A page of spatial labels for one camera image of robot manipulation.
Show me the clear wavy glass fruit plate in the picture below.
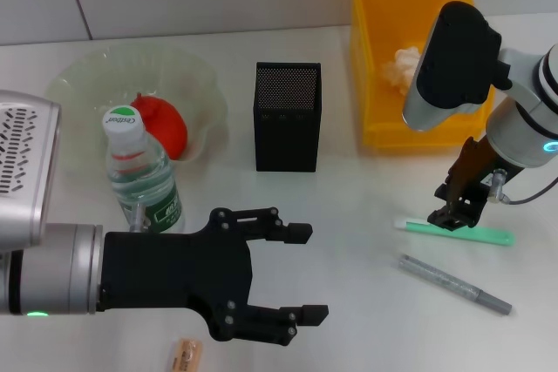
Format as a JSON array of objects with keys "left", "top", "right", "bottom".
[{"left": 45, "top": 43, "right": 231, "bottom": 171}]

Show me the yellow plastic bin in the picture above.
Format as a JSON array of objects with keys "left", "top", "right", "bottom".
[{"left": 348, "top": 0, "right": 500, "bottom": 149}]

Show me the black mesh pen holder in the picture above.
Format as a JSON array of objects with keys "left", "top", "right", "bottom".
[{"left": 252, "top": 61, "right": 323, "bottom": 173}]

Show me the mint green utility knife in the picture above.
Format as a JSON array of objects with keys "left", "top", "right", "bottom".
[{"left": 394, "top": 216, "right": 515, "bottom": 247}]

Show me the white paper ball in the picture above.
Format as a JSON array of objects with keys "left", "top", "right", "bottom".
[{"left": 382, "top": 45, "right": 422, "bottom": 97}]

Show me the small tan wrapped candy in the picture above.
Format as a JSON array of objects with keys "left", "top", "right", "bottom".
[{"left": 170, "top": 337, "right": 205, "bottom": 372}]

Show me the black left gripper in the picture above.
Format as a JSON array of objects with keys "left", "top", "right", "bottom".
[{"left": 98, "top": 206, "right": 314, "bottom": 342}]

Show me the clear green-label water bottle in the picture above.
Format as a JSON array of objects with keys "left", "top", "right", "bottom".
[{"left": 102, "top": 104, "right": 187, "bottom": 234}]

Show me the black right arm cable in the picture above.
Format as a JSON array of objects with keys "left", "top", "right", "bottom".
[{"left": 500, "top": 179, "right": 558, "bottom": 206}]

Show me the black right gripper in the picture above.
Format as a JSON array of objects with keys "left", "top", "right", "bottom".
[{"left": 426, "top": 135, "right": 523, "bottom": 233}]

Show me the grey marker pen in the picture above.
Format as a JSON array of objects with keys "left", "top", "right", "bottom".
[{"left": 398, "top": 253, "right": 514, "bottom": 317}]

